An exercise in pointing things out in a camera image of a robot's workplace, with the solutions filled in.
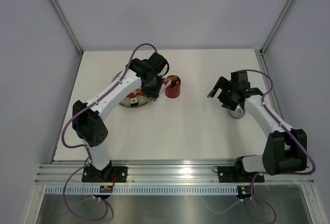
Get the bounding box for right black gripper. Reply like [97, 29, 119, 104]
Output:
[207, 76, 238, 111]

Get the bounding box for red cylindrical tin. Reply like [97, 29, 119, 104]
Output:
[165, 75, 181, 98]

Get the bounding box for silver tin lid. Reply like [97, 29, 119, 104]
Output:
[228, 106, 245, 119]

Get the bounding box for pink metal tongs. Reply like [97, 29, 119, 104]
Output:
[159, 79, 171, 95]

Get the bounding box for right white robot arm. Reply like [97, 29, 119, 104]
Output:
[208, 70, 307, 181]

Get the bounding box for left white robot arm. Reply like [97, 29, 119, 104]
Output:
[72, 52, 169, 182]

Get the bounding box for speckled round plate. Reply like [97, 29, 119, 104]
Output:
[108, 71, 151, 108]

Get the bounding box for red sausage toy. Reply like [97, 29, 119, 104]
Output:
[127, 93, 136, 98]

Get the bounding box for sushi roll piece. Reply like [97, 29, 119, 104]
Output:
[129, 97, 138, 107]

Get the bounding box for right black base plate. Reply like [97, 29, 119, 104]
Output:
[217, 166, 256, 183]

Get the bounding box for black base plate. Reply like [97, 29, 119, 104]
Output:
[81, 166, 128, 183]
[217, 166, 256, 183]

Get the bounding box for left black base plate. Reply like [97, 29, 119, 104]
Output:
[81, 166, 128, 183]

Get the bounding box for right aluminium frame post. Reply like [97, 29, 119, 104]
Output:
[260, 0, 296, 56]

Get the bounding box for aluminium frame post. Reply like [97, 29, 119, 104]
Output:
[260, 0, 296, 56]
[49, 0, 84, 56]

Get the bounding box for aluminium mounting rail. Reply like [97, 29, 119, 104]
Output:
[33, 159, 314, 185]

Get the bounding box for left aluminium frame post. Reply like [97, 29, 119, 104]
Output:
[49, 0, 84, 56]

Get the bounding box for white slotted cable duct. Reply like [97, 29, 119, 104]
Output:
[45, 185, 238, 196]

